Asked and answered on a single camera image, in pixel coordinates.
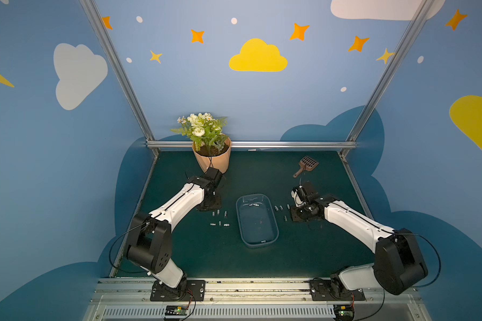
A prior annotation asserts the green table mat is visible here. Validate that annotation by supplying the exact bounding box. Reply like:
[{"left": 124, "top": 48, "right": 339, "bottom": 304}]
[{"left": 109, "top": 150, "right": 398, "bottom": 279}]

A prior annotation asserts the small brown slotted scoop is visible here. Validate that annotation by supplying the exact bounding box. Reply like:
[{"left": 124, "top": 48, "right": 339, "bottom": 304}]
[{"left": 293, "top": 156, "right": 319, "bottom": 178}]

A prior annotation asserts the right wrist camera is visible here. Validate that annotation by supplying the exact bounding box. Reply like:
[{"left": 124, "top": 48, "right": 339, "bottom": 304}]
[{"left": 291, "top": 181, "right": 320, "bottom": 207}]

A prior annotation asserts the right aluminium frame post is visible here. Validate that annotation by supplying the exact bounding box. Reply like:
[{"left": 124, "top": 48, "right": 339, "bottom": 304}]
[{"left": 339, "top": 0, "right": 436, "bottom": 157}]

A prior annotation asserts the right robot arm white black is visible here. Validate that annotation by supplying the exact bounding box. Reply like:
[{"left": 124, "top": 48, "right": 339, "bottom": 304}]
[{"left": 291, "top": 192, "right": 428, "bottom": 300}]

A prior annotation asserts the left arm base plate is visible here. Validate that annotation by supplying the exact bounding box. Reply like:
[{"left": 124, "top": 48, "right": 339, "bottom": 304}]
[{"left": 150, "top": 280, "right": 206, "bottom": 302}]

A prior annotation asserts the aluminium front rail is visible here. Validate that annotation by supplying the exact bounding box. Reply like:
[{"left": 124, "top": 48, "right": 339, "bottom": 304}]
[{"left": 84, "top": 278, "right": 431, "bottom": 320}]

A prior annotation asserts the controller board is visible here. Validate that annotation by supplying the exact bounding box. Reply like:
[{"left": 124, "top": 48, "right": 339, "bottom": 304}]
[
  {"left": 164, "top": 305, "right": 187, "bottom": 319},
  {"left": 333, "top": 305, "right": 354, "bottom": 321}
]

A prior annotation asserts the right controller board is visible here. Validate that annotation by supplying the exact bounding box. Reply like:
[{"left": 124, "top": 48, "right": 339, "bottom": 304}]
[{"left": 333, "top": 305, "right": 354, "bottom": 321}]

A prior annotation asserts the aluminium back crossbar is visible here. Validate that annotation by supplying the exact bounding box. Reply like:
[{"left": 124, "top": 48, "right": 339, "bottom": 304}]
[{"left": 146, "top": 140, "right": 357, "bottom": 149}]

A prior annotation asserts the left controller board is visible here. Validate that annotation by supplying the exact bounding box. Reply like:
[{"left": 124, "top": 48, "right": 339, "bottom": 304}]
[{"left": 164, "top": 305, "right": 187, "bottom": 319}]

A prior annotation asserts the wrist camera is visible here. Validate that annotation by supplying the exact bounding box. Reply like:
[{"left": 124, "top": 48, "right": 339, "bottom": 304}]
[
  {"left": 204, "top": 167, "right": 223, "bottom": 188},
  {"left": 291, "top": 181, "right": 320, "bottom": 207}
]

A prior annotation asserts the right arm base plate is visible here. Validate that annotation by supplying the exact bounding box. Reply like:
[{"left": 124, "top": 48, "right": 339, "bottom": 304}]
[{"left": 309, "top": 278, "right": 366, "bottom": 302}]

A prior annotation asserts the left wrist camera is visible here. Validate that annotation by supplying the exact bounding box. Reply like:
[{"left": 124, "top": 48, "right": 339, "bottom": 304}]
[{"left": 204, "top": 167, "right": 223, "bottom": 188}]

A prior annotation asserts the terracotta flower pot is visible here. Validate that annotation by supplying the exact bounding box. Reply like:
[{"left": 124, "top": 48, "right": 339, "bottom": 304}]
[{"left": 192, "top": 139, "right": 232, "bottom": 174}]

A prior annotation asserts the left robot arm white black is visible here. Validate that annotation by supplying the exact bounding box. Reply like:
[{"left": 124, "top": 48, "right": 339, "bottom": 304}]
[{"left": 125, "top": 183, "right": 218, "bottom": 289}]

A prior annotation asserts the aluminium frame post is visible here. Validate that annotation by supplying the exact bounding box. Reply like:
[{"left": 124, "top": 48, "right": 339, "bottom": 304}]
[
  {"left": 339, "top": 0, "right": 436, "bottom": 157},
  {"left": 79, "top": 0, "right": 161, "bottom": 155}
]

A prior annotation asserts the white flowers green plant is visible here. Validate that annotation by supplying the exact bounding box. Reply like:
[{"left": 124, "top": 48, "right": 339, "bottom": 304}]
[{"left": 171, "top": 112, "right": 228, "bottom": 156}]

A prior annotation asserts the left aluminium frame post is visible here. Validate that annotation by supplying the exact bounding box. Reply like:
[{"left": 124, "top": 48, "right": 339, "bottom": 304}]
[{"left": 79, "top": 0, "right": 161, "bottom": 155}]

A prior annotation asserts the clear plastic storage box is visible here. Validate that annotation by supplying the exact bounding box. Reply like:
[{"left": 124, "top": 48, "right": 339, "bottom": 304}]
[{"left": 236, "top": 193, "right": 279, "bottom": 249}]

